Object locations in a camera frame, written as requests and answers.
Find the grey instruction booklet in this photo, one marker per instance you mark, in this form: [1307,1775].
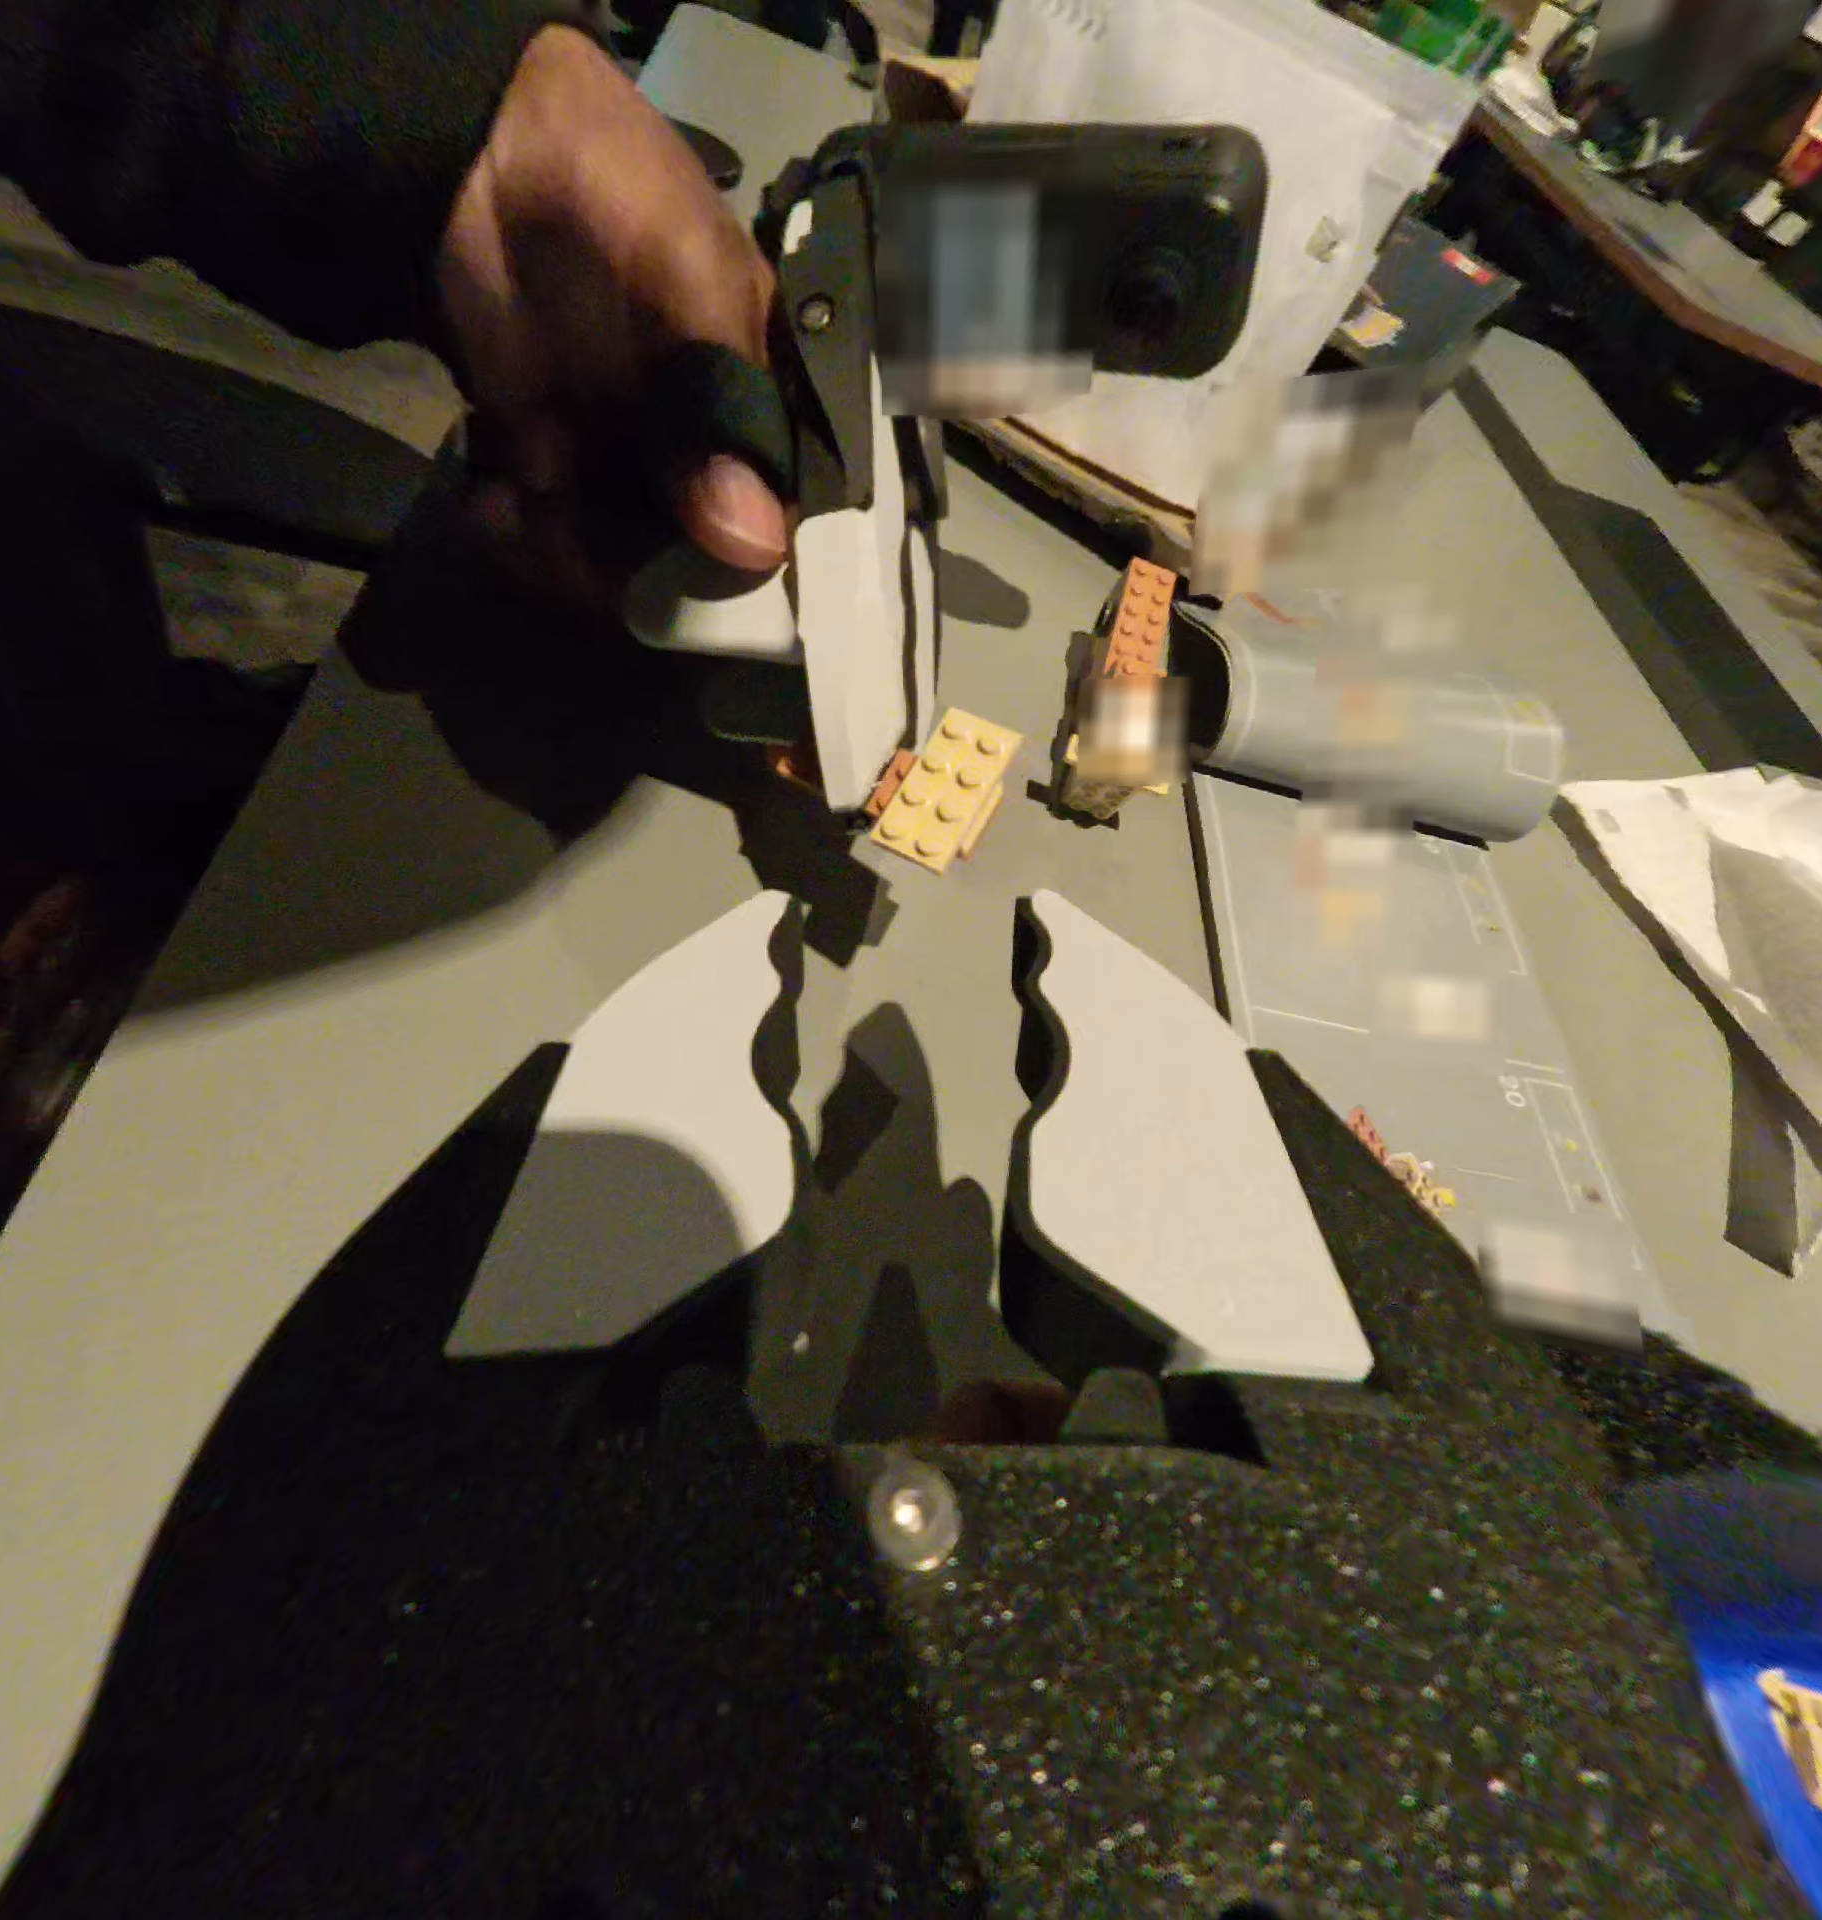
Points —
[1270,960]

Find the orange and yellow brick assembly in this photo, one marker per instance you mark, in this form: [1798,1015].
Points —
[949,789]

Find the blue printed toy box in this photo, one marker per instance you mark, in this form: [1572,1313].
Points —
[1780,1650]

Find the standing brick model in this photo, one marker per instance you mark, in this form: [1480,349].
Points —
[1145,615]

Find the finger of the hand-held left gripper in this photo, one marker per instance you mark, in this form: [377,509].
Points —
[922,630]
[850,645]

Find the wooden side table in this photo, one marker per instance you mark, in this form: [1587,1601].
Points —
[1677,255]

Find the person's left hand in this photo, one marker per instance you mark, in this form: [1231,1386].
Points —
[597,255]

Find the flat white paper bag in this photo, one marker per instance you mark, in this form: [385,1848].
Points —
[1226,91]

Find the person's left forearm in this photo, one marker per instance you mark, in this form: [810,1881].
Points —
[221,134]

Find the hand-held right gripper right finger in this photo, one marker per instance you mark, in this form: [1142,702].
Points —
[1166,1170]

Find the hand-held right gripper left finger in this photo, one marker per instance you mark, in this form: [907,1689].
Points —
[641,1141]

